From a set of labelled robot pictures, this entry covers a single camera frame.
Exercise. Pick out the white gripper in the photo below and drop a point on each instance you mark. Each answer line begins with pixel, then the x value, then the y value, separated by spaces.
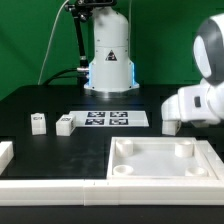
pixel 202 103

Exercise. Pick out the white square tabletop tray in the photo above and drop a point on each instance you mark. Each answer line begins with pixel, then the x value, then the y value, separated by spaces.
pixel 160 158

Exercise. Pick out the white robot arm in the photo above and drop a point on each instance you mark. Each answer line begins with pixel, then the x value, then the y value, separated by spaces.
pixel 112 72

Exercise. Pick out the white fiducial marker sheet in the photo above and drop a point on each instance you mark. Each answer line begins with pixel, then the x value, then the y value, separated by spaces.
pixel 110 118

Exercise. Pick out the white U-shaped obstacle fence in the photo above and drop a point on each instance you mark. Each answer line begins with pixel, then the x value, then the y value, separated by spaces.
pixel 115 191

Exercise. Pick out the black camera stand pole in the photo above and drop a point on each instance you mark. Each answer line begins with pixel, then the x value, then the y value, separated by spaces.
pixel 81 11

